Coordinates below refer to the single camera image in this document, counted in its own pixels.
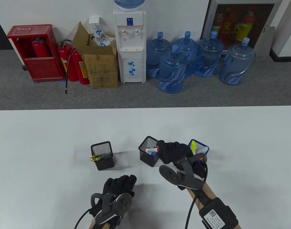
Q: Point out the blue dispenser water bottle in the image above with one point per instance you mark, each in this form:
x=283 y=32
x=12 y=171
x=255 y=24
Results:
x=128 y=3

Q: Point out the person's right hand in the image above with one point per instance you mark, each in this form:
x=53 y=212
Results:
x=174 y=152

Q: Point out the person's right forearm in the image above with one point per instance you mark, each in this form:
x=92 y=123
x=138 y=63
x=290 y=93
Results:
x=205 y=193

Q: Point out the white marker red end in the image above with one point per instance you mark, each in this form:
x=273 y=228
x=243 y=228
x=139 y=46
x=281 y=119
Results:
x=151 y=150

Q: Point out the blue mesh pen holder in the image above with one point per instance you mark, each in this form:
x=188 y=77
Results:
x=204 y=144

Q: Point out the brown cardboard box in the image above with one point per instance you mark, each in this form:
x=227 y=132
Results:
x=102 y=69

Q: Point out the red extinguisher yellow label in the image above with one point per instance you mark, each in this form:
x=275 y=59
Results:
x=83 y=69

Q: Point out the person's left forearm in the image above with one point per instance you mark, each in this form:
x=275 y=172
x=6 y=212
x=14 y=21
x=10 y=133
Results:
x=100 y=226

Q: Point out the person's left hand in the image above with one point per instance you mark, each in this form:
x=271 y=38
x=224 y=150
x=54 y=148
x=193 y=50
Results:
x=119 y=184

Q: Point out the grey metal panel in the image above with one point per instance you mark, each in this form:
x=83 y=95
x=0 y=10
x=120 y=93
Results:
x=264 y=45

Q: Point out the black mesh pen holder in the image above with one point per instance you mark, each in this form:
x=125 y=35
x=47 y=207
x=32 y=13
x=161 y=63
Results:
x=105 y=165
x=148 y=162

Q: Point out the red fire extinguisher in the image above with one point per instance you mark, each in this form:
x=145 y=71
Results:
x=41 y=49
x=62 y=53

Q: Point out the dark green gold-trim pen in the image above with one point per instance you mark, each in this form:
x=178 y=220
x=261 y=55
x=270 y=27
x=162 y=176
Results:
x=105 y=155
x=101 y=157

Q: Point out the pale blue highlighter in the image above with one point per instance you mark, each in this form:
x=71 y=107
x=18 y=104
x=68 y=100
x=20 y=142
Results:
x=204 y=149

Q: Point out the grey tracking controller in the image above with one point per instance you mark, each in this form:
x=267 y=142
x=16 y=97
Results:
x=122 y=204
x=170 y=175

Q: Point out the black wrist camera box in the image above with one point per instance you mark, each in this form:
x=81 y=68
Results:
x=217 y=214

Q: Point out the white water dispenser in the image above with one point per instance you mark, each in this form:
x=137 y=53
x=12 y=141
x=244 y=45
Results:
x=132 y=64

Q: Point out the blue water jug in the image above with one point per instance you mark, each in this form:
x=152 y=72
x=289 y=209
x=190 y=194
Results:
x=187 y=45
x=156 y=51
x=236 y=64
x=171 y=71
x=208 y=57

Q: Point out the white blue packets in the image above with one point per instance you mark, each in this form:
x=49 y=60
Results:
x=102 y=39

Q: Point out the red fire extinguisher cabinet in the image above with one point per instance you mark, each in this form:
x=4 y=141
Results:
x=40 y=69

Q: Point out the yellow-green pen cap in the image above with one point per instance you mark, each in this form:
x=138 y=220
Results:
x=193 y=144

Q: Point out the white wall box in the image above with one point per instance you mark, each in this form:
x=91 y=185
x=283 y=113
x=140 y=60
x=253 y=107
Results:
x=95 y=19

